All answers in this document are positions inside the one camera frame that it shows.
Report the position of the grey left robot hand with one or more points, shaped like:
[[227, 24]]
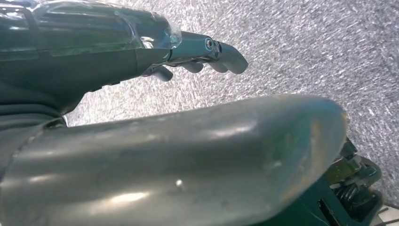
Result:
[[156, 162]]

